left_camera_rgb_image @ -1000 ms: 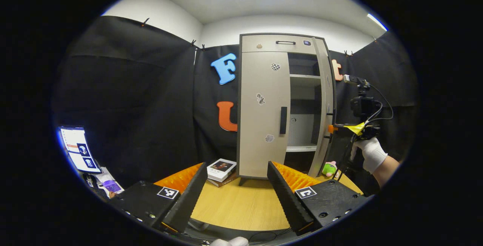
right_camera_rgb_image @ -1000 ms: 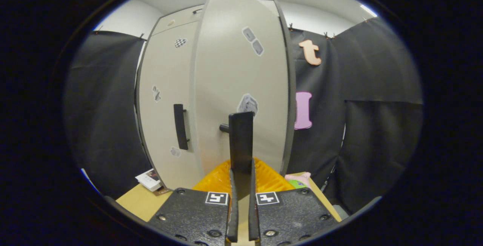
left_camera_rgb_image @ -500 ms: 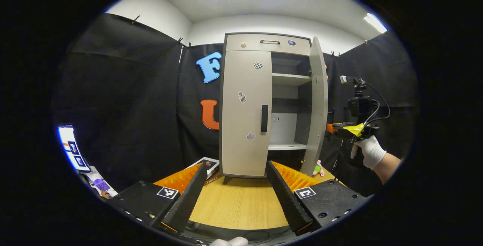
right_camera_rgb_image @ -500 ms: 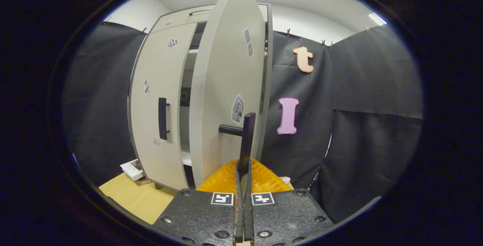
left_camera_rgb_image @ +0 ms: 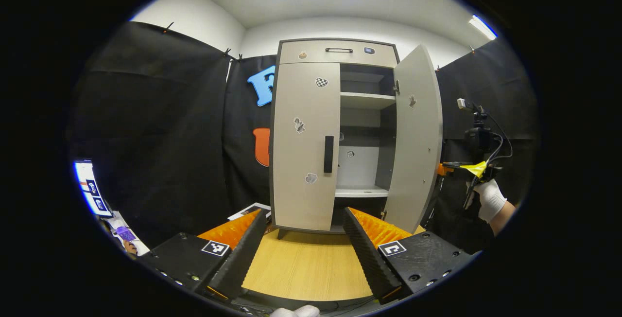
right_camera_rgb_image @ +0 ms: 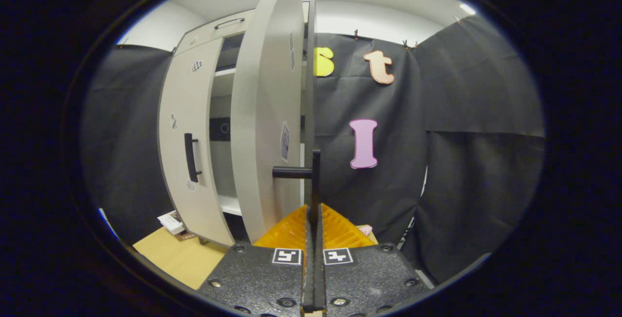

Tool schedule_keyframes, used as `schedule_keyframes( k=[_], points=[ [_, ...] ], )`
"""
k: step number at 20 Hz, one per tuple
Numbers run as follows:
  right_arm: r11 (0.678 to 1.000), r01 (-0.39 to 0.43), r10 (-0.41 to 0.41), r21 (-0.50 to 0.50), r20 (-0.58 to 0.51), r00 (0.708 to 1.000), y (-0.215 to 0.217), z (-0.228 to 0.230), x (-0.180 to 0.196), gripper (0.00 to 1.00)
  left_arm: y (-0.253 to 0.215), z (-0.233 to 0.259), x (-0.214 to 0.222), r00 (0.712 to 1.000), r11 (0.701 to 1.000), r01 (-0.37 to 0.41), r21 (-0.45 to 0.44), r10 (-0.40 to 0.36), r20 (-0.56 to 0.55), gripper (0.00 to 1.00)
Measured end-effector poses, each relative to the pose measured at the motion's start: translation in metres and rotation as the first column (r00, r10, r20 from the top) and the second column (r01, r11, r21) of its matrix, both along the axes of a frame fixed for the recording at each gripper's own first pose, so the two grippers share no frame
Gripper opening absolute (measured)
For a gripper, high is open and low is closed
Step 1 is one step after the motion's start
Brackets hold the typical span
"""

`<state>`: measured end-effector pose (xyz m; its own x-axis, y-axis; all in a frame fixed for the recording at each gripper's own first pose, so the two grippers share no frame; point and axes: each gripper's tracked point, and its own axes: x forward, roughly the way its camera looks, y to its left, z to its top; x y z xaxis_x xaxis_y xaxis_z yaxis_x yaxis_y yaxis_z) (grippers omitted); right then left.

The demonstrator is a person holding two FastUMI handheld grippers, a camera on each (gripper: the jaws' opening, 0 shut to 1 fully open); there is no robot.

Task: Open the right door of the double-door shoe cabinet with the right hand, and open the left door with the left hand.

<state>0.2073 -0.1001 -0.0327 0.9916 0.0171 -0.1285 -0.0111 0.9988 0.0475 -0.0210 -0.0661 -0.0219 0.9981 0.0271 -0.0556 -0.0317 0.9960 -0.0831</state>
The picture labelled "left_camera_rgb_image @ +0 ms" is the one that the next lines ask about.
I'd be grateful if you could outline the grey double-door shoe cabinet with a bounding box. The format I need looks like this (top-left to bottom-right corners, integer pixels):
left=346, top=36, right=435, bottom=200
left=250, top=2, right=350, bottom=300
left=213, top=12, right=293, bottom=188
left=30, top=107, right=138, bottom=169
left=269, top=38, right=401, bottom=235

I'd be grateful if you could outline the black backdrop cloth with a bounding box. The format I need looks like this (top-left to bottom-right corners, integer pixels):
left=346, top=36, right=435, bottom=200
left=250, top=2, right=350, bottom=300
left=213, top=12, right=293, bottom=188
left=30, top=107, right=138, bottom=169
left=68, top=20, right=540, bottom=254

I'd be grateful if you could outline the small ceiling light panel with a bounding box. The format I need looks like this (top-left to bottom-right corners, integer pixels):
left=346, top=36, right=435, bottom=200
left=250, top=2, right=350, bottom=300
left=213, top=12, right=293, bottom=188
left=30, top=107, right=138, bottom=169
left=468, top=15, right=498, bottom=40

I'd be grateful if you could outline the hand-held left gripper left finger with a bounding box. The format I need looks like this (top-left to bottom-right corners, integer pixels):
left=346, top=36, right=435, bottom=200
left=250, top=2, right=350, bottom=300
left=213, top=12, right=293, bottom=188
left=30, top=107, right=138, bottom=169
left=138, top=209, right=267, bottom=302

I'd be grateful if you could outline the grey cabinet drawer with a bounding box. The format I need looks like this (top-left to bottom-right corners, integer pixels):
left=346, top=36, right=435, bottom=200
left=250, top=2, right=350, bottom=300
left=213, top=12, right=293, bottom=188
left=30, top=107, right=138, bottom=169
left=279, top=40, right=399, bottom=68

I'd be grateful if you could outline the computer monitor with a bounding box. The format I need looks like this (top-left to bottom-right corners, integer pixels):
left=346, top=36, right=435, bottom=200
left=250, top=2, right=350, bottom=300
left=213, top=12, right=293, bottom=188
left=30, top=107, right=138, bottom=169
left=73, top=159, right=113, bottom=219

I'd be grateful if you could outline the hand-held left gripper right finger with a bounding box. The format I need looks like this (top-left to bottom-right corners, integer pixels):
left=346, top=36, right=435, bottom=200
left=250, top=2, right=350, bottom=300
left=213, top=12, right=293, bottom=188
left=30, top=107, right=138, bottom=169
left=343, top=207, right=474, bottom=305

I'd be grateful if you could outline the grey shoe cabinet door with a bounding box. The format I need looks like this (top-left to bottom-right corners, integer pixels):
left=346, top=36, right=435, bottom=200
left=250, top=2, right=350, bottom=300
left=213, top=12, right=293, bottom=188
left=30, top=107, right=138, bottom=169
left=271, top=62, right=341, bottom=232
left=383, top=44, right=444, bottom=235

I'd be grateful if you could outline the white purple object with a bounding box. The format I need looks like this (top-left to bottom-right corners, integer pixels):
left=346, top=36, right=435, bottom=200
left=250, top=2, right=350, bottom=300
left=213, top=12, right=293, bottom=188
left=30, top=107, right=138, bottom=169
left=104, top=212, right=150, bottom=257

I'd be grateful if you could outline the white cabinet shelf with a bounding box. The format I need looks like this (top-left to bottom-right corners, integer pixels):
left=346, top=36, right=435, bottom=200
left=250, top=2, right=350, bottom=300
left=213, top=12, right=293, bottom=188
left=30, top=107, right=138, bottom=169
left=340, top=92, right=397, bottom=110
left=334, top=186, right=390, bottom=198

